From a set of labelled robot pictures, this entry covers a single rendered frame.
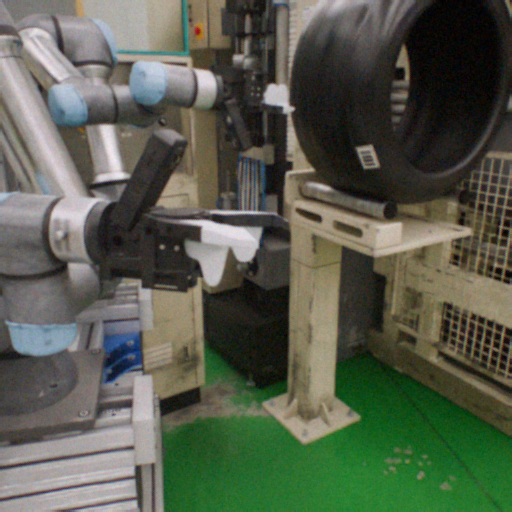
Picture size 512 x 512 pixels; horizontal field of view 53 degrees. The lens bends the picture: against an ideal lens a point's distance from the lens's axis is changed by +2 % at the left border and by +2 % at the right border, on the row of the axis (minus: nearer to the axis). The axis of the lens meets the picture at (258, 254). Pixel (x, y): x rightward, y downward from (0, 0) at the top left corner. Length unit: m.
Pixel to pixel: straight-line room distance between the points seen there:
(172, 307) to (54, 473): 0.97
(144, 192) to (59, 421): 0.44
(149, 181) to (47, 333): 0.23
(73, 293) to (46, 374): 0.25
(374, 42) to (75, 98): 0.62
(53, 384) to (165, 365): 1.05
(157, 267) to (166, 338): 1.34
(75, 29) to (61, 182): 0.73
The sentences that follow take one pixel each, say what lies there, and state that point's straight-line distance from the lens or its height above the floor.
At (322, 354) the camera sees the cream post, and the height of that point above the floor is 0.28.
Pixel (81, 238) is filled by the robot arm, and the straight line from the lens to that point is 0.58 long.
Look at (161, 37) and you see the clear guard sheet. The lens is 1.72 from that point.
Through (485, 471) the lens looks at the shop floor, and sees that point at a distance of 1.96.
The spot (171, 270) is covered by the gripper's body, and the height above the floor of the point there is 1.02.
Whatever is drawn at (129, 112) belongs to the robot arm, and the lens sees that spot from 1.08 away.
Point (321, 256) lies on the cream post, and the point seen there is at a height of 0.66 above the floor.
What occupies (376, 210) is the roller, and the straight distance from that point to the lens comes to 1.31.
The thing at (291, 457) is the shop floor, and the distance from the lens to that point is 1.86.
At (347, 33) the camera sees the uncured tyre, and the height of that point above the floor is 1.30.
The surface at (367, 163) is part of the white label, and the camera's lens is 1.22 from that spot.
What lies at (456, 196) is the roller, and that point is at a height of 0.90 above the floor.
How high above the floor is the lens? 1.21
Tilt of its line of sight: 19 degrees down
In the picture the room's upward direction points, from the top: straight up
